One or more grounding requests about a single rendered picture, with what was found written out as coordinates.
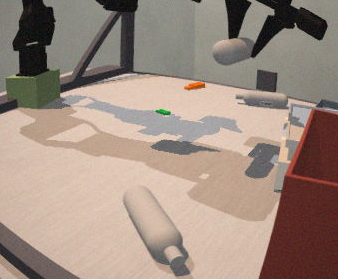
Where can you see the white gas cylinder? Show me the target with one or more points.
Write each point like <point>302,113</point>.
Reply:
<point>157,230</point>

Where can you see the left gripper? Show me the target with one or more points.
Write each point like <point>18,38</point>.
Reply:
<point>284,16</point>

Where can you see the red open box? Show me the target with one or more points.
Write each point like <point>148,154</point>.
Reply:
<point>304,239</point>

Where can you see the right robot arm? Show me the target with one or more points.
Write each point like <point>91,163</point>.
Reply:
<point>36,24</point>

